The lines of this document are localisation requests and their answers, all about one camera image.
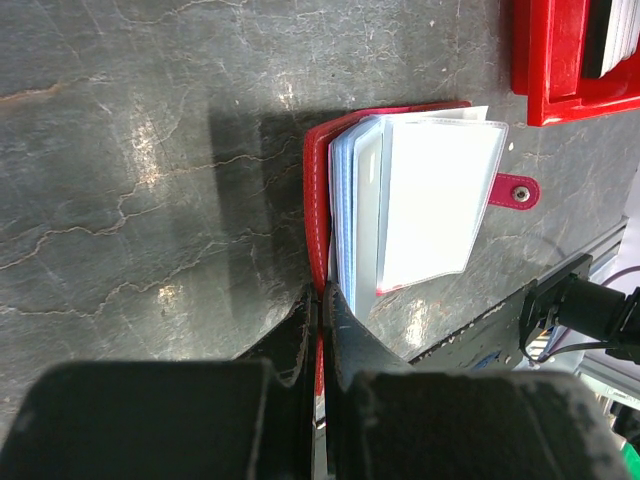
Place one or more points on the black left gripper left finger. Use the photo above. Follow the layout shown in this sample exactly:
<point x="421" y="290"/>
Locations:
<point x="252" y="417"/>

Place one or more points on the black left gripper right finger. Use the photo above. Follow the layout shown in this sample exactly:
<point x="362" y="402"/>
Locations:
<point x="387" y="420"/>

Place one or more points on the red leather card holder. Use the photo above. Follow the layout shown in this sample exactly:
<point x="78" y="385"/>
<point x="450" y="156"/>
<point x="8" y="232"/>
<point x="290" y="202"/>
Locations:
<point x="394" y="197"/>

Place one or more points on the red plastic bin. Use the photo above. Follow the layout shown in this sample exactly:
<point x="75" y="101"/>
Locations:
<point x="548" y="39"/>

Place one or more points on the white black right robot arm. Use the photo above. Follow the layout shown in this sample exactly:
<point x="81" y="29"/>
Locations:
<point x="609" y="318"/>

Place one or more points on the white card stack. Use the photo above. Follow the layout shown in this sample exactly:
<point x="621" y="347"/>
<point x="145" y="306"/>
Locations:
<point x="612" y="36"/>

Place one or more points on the aluminium front frame rail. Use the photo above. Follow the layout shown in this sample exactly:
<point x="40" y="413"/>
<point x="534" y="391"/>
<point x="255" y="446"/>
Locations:
<point x="614" y="380"/>

